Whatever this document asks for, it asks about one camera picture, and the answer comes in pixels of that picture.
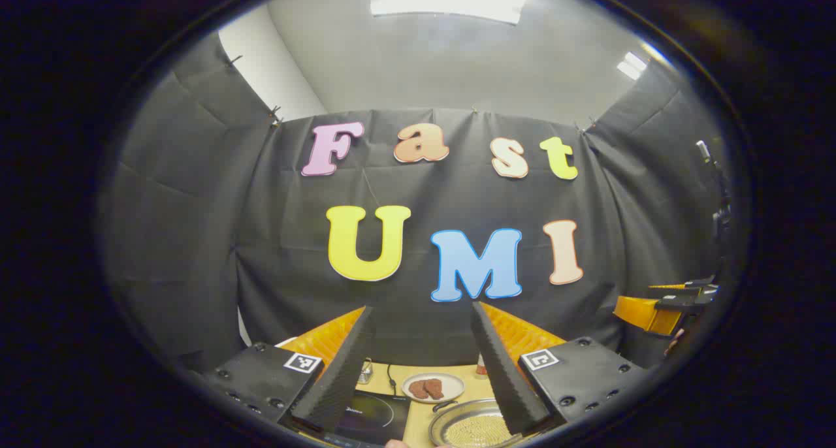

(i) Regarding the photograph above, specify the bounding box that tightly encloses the pile of soybeans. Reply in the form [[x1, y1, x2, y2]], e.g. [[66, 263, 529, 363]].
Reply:
[[451, 414, 513, 446]]

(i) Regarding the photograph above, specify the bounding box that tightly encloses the black backdrop cloth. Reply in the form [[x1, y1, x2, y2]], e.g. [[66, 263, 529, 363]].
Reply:
[[98, 33, 739, 377]]

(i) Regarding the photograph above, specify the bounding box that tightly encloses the black induction cooktop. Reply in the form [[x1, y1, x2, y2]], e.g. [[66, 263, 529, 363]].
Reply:
[[320, 391, 412, 447]]

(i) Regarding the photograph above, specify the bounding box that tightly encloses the steel pot with black handles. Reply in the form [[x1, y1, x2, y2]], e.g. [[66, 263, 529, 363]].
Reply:
[[428, 398, 523, 448]]

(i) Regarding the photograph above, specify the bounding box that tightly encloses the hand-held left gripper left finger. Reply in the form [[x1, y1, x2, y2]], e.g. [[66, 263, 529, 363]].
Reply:
[[202, 306, 378, 434]]

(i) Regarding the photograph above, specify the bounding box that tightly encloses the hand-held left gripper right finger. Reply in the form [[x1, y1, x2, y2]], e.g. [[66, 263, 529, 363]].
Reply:
[[470, 301, 647, 436]]

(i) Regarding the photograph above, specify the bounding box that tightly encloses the white round plate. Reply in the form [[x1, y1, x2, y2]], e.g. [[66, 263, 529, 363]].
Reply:
[[401, 372, 466, 404]]

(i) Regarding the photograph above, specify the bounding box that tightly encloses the small ceiling light panel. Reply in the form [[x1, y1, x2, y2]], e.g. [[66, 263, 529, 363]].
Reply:
[[617, 51, 649, 81]]

